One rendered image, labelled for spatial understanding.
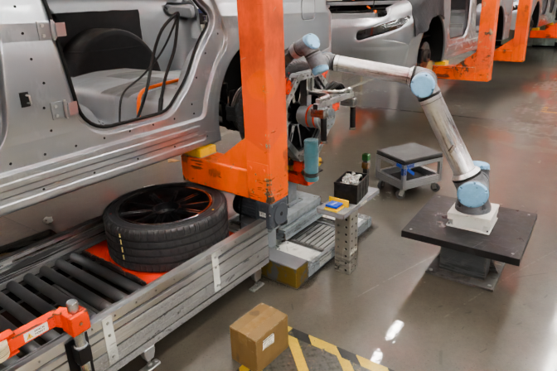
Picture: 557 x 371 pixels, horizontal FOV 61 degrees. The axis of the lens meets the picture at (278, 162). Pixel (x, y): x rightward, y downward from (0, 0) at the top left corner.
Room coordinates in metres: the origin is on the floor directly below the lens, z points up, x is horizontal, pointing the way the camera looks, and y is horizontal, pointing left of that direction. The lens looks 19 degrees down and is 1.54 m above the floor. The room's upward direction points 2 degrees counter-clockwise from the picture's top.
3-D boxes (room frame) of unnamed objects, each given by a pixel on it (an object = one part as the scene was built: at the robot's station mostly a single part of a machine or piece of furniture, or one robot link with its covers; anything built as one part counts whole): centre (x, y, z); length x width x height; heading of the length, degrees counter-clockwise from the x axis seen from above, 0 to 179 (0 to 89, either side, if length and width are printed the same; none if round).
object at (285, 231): (2.94, -0.03, 0.13); 0.50 x 0.36 x 0.10; 142
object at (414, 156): (3.62, -1.07, 0.17); 0.43 x 0.36 x 0.34; 116
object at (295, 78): (2.86, -0.18, 0.85); 0.54 x 0.07 x 0.54; 142
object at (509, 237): (2.41, -1.09, 0.15); 0.60 x 0.60 x 0.30; 55
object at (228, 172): (2.57, 0.33, 0.69); 0.52 x 0.17 x 0.35; 52
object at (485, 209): (2.41, -1.08, 0.43); 0.19 x 0.19 x 0.10
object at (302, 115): (2.81, -0.24, 0.85); 0.21 x 0.14 x 0.14; 52
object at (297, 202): (2.96, -0.05, 0.32); 0.40 x 0.30 x 0.28; 142
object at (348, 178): (2.49, -0.41, 0.51); 0.20 x 0.14 x 0.13; 151
